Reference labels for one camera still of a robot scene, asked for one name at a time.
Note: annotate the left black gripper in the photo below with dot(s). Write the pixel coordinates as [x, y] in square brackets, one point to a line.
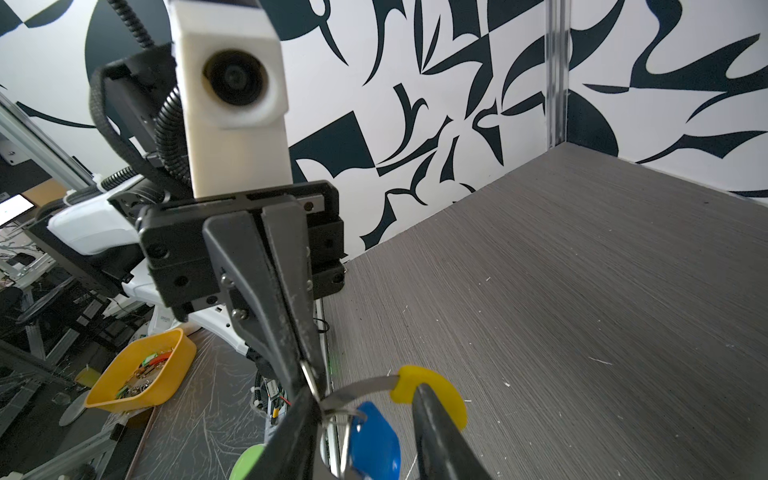
[195, 247]

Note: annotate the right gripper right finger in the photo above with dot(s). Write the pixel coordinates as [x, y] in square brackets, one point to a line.
[442, 452]

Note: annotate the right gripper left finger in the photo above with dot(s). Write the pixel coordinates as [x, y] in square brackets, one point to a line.
[290, 453]

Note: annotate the metal keyring with yellow tag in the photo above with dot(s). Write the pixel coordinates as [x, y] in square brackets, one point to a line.
[401, 388]

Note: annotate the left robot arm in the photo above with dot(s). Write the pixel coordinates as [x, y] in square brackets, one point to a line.
[96, 225]

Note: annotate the green round button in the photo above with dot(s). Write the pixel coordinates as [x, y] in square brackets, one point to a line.
[246, 461]

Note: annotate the yellow parts tray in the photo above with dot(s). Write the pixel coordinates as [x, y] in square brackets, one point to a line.
[146, 373]

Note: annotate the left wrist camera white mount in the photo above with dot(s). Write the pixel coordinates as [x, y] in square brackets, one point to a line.
[231, 79]

